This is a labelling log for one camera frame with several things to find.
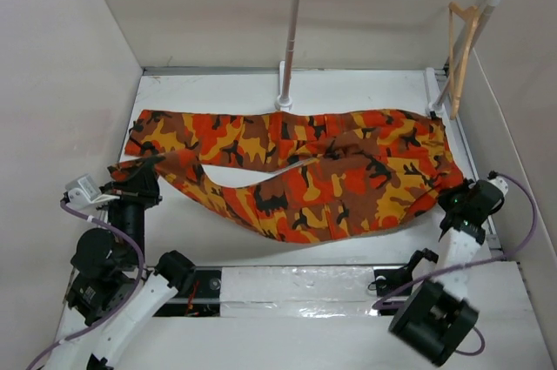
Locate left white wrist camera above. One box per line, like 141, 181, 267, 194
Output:
64, 174, 118, 211

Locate white and silver clothes rack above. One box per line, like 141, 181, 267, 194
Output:
272, 0, 513, 118

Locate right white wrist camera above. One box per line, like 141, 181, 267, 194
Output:
487, 171, 508, 195

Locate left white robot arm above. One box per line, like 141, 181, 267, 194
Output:
54, 159, 195, 369

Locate wooden clothes hanger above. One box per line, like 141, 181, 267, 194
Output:
446, 2, 480, 120

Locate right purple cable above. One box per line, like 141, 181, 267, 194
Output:
372, 172, 537, 356

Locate black base rail with foil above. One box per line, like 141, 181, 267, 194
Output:
155, 259, 419, 319

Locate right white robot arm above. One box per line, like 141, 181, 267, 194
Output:
389, 177, 508, 367

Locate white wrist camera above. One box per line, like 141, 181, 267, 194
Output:
64, 174, 118, 211
487, 171, 508, 195

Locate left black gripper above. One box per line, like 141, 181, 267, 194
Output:
95, 158, 164, 265

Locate orange camouflage trousers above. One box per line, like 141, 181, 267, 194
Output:
109, 109, 464, 244

